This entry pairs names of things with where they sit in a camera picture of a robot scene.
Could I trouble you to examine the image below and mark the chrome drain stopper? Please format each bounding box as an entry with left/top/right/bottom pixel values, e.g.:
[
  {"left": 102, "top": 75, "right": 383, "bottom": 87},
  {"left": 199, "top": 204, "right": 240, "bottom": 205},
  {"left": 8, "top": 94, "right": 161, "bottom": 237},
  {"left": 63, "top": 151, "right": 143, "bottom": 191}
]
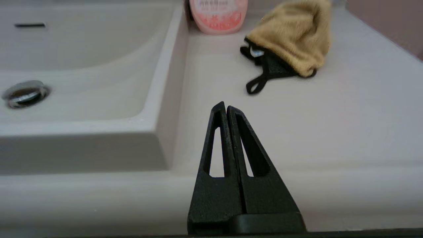
[{"left": 1, "top": 80, "right": 52, "bottom": 110}]

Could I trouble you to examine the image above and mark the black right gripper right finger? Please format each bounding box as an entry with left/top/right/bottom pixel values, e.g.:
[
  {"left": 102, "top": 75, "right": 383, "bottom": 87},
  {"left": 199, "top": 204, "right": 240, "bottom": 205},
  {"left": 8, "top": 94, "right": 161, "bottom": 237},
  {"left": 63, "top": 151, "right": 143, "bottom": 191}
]
[{"left": 227, "top": 105, "right": 300, "bottom": 213}]

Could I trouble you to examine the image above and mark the white ceramic sink basin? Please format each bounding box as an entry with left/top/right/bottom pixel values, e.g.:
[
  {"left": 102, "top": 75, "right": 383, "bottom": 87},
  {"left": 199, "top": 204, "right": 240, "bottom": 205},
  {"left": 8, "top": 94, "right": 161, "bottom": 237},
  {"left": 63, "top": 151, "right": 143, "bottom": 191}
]
[{"left": 0, "top": 0, "right": 189, "bottom": 176}]

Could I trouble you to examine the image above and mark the yellow cleaning mitt black trim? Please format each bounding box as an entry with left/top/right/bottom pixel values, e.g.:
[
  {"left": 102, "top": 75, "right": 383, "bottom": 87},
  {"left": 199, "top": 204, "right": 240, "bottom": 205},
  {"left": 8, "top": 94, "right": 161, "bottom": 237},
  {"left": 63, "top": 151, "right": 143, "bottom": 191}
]
[{"left": 240, "top": 0, "right": 332, "bottom": 96}]

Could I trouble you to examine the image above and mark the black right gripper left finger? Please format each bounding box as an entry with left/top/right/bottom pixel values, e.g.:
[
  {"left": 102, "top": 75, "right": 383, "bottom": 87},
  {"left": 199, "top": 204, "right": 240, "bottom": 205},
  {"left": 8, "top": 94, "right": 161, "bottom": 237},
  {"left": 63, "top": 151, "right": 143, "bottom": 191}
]
[{"left": 187, "top": 101, "right": 247, "bottom": 233}]

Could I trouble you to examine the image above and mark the pink pump soap bottle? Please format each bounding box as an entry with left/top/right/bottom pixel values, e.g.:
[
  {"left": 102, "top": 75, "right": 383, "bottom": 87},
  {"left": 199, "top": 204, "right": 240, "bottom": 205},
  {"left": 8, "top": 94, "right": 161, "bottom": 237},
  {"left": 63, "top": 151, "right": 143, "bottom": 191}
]
[{"left": 189, "top": 0, "right": 249, "bottom": 35}]

